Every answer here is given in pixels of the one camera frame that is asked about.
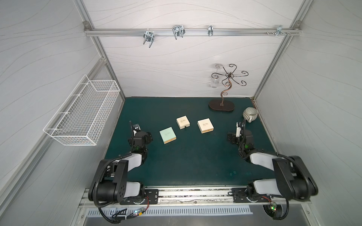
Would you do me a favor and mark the mint green jewelry box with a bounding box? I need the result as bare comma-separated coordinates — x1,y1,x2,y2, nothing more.
159,127,177,144

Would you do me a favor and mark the cream drawer jewelry box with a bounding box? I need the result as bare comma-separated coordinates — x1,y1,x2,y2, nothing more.
197,118,214,134

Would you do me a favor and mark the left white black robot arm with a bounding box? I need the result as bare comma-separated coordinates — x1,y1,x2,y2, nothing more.
88,122,153,208

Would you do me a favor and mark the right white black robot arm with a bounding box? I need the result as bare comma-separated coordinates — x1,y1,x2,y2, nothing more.
227,120,319,202

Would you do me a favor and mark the black metal jewelry stand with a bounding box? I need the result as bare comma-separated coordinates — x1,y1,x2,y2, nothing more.
208,64,249,112

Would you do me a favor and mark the grey ribbed ceramic ornament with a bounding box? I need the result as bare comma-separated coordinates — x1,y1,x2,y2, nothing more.
243,107,258,123

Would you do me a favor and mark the dark green table mat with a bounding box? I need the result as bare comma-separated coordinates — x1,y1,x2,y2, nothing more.
106,97,274,186

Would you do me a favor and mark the clear glass on stand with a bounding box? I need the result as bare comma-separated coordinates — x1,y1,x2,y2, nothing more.
210,64,223,89

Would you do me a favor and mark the left metal clamp hook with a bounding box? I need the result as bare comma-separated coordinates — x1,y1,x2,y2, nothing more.
143,31,155,48

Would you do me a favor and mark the metal clamp hook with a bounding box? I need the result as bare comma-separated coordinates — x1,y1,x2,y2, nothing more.
143,31,155,48
172,25,185,40

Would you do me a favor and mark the right metal clamp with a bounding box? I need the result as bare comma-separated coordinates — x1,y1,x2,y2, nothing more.
266,25,291,37

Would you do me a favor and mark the small metal clamp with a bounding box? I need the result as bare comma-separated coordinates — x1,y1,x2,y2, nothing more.
208,25,214,37

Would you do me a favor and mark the aluminium cross bar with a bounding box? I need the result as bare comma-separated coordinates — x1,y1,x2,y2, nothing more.
85,28,302,37

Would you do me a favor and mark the middle metal clamp hook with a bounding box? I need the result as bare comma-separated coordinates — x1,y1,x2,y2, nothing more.
172,25,185,40

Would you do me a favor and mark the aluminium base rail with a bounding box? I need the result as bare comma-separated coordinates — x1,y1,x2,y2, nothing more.
79,185,312,208

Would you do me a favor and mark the white wire basket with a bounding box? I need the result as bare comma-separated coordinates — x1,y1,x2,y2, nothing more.
43,75,120,146

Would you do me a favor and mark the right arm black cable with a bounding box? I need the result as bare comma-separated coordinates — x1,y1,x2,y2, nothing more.
262,197,289,221

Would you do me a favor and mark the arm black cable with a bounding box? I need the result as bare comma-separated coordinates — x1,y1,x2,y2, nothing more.
262,197,289,221
97,206,133,224

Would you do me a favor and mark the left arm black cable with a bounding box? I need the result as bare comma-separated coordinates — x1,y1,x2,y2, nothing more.
97,206,133,224

